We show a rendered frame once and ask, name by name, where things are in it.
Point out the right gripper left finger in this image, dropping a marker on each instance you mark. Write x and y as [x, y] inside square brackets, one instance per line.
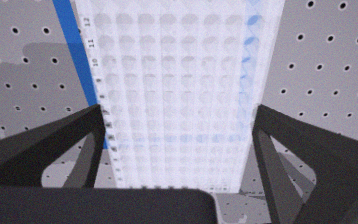
[25, 156]

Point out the blue tape outline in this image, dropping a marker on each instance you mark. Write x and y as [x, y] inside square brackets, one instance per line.
[71, 32]

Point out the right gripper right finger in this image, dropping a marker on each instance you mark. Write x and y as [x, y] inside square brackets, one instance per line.
[333, 158]

